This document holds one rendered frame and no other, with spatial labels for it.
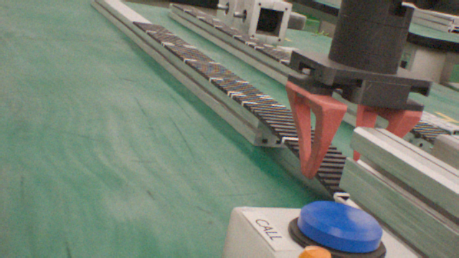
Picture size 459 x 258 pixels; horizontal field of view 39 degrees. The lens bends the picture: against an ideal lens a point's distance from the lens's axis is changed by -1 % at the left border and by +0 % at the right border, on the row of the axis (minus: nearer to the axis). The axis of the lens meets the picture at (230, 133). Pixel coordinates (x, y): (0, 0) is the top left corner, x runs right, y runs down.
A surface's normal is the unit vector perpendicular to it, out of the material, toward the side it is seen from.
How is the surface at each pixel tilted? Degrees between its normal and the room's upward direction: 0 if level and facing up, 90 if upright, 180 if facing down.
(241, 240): 90
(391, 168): 90
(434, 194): 90
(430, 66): 90
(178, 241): 0
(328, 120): 111
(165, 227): 0
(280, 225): 0
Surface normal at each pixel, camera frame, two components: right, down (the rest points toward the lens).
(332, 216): 0.16, -0.94
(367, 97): 0.38, 0.33
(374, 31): -0.17, 0.25
